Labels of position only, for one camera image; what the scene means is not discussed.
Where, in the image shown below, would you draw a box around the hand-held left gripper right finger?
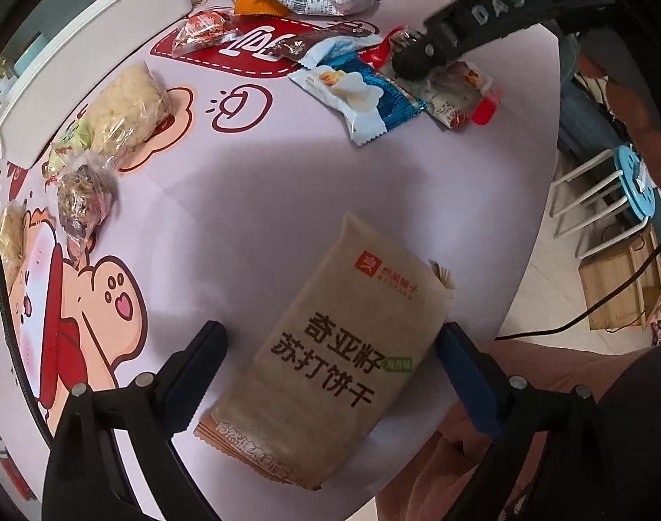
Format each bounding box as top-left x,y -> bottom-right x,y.
436,322 -> 608,521

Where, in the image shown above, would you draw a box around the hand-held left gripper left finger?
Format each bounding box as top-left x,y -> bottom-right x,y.
42,320 -> 229,521

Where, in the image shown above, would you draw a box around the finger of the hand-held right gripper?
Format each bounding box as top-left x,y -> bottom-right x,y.
392,0 -> 553,79

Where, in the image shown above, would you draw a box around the clear snack packet red ends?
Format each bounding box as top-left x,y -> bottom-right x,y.
363,26 -> 503,130

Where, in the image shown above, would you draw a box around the brown cracker packet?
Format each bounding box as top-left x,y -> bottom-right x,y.
194,211 -> 456,490

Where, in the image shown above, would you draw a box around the green snack packet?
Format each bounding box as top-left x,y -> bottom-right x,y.
42,116 -> 100,185

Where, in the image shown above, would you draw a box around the red printed clear snack bag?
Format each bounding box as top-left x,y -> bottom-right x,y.
172,10 -> 241,58

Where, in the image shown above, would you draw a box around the white plastic tray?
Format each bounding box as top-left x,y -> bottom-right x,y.
0,0 -> 193,169

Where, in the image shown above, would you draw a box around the person's right forearm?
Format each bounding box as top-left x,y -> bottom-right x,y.
577,30 -> 661,196

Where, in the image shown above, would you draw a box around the white and blue snack packet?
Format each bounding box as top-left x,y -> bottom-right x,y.
288,54 -> 424,146

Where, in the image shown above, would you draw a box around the brown chocolate bar packet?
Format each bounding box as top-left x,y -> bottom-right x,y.
265,19 -> 382,63

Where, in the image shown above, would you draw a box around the wooden box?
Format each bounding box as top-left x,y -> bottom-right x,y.
578,228 -> 661,332

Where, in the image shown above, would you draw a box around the person's dark clothing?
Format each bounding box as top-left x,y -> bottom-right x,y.
596,344 -> 661,521

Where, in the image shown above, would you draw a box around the blue stool white legs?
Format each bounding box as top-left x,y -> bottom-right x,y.
550,144 -> 661,261

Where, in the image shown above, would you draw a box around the clear nut bar packet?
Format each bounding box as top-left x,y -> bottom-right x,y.
56,155 -> 118,258

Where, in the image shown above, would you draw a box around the pale rice cracker packet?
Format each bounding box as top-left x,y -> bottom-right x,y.
0,203 -> 33,283

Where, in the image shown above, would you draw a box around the clear rice cake packet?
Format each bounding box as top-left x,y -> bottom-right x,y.
83,62 -> 171,166

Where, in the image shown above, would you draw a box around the black cable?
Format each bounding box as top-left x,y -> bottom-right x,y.
496,222 -> 661,340

